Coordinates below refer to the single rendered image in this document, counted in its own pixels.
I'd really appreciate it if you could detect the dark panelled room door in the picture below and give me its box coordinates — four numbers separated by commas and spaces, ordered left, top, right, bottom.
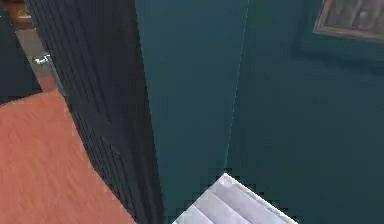
23, 0, 165, 224

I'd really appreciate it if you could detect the white slatted furniture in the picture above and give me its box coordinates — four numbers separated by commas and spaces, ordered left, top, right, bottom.
171, 172, 299, 224

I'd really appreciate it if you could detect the brown wooden furniture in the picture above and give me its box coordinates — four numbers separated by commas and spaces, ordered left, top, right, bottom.
2, 0, 34, 30

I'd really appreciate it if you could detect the framed wall picture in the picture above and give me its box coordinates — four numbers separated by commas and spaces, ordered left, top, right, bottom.
312, 0, 384, 44

